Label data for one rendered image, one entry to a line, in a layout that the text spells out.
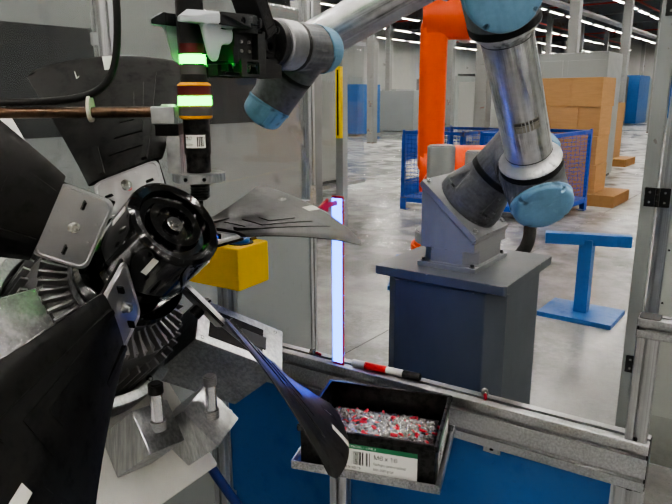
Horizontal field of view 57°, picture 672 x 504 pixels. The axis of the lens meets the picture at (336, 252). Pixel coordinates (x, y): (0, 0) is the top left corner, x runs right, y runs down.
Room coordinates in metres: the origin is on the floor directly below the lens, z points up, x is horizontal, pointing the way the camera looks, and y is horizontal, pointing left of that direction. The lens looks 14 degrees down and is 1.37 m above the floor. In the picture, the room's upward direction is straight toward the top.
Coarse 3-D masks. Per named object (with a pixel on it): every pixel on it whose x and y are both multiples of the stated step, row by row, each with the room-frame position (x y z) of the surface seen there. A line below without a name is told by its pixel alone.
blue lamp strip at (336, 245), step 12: (336, 216) 1.12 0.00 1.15; (336, 252) 1.12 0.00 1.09; (336, 264) 1.12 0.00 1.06; (336, 276) 1.12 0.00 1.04; (336, 288) 1.13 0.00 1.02; (336, 300) 1.13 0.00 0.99; (336, 312) 1.13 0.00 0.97; (336, 324) 1.13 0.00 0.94; (336, 336) 1.13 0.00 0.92; (336, 348) 1.13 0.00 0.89; (336, 360) 1.13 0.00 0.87
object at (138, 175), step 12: (132, 168) 0.83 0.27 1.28; (144, 168) 0.82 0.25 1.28; (156, 168) 0.82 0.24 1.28; (108, 180) 0.82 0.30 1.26; (120, 180) 0.82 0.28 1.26; (132, 180) 0.81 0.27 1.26; (144, 180) 0.81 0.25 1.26; (156, 180) 0.81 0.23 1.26; (96, 192) 0.81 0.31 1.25; (108, 192) 0.81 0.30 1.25; (120, 192) 0.80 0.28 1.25; (132, 192) 0.80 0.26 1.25; (120, 204) 0.79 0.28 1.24
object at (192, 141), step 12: (192, 120) 0.82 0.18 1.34; (204, 120) 0.82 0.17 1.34; (192, 132) 0.82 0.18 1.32; (204, 132) 0.82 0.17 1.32; (192, 144) 0.82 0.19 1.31; (204, 144) 0.82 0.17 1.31; (192, 156) 0.82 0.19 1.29; (204, 156) 0.82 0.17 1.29; (192, 168) 0.82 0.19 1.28; (204, 168) 0.82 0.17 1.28; (192, 192) 0.83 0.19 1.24; (204, 192) 0.82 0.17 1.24
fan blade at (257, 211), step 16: (256, 192) 1.06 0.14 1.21; (272, 192) 1.07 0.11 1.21; (240, 208) 0.98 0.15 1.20; (256, 208) 0.98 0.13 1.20; (272, 208) 0.99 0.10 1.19; (288, 208) 1.00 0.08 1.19; (224, 224) 0.88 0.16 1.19; (240, 224) 0.88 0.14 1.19; (256, 224) 0.89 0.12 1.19; (272, 224) 0.90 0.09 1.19; (288, 224) 0.92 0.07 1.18; (304, 224) 0.94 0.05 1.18; (320, 224) 0.96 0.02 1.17; (336, 224) 0.99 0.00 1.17; (336, 240) 0.93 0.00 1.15; (352, 240) 0.96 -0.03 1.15
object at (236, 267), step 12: (252, 240) 1.28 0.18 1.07; (264, 240) 1.29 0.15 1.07; (216, 252) 1.24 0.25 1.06; (228, 252) 1.22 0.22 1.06; (240, 252) 1.22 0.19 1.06; (252, 252) 1.25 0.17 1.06; (264, 252) 1.28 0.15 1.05; (216, 264) 1.24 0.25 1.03; (228, 264) 1.23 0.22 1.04; (240, 264) 1.22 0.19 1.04; (252, 264) 1.25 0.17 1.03; (264, 264) 1.28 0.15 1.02; (204, 276) 1.26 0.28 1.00; (216, 276) 1.24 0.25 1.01; (228, 276) 1.23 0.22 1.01; (240, 276) 1.22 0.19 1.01; (252, 276) 1.25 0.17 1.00; (264, 276) 1.28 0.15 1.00; (228, 288) 1.23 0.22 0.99; (240, 288) 1.22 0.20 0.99
